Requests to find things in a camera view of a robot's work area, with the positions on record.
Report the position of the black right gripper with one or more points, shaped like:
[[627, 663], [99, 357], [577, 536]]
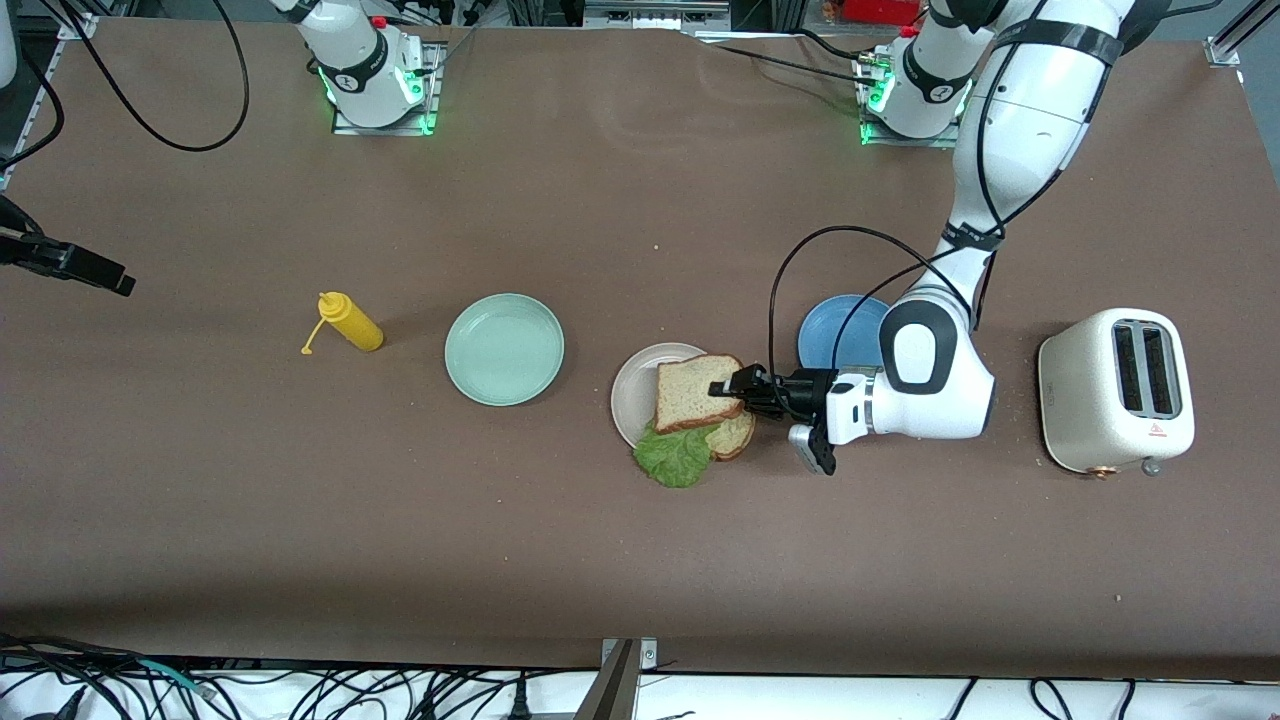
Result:
[[52, 257]]

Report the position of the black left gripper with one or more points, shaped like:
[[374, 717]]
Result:
[[806, 391]]

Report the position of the brown bread slice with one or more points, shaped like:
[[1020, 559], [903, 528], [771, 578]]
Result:
[[698, 392], [735, 435]]

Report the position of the green lettuce leaf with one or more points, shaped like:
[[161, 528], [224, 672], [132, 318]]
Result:
[[675, 455]]

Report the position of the yellow mustard squeeze bottle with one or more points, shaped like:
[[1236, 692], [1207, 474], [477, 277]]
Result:
[[355, 327]]

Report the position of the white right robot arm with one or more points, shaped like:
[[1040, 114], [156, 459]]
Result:
[[360, 70]]

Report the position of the beige round plate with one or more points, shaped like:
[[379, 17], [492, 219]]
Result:
[[635, 390]]

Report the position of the blue round plate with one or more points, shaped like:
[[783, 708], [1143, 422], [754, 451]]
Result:
[[835, 335]]

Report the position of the mint green round plate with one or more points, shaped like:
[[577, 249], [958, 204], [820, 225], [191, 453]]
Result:
[[505, 350]]

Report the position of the white two-slot toaster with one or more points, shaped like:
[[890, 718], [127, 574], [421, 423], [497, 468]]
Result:
[[1080, 400]]

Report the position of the black power plug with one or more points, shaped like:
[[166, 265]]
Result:
[[518, 705]]

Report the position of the red box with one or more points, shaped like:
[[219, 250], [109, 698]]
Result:
[[880, 10]]

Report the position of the aluminium frame corner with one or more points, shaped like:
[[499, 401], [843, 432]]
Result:
[[1235, 35], [78, 18]]

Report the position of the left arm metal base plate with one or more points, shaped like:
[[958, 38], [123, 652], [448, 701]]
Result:
[[915, 143]]

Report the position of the grey aluminium post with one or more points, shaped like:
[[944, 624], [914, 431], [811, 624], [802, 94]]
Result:
[[620, 690]]

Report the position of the grey metal bracket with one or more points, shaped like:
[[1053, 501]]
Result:
[[650, 12]]

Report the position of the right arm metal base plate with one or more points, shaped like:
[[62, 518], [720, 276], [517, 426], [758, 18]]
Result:
[[432, 100]]

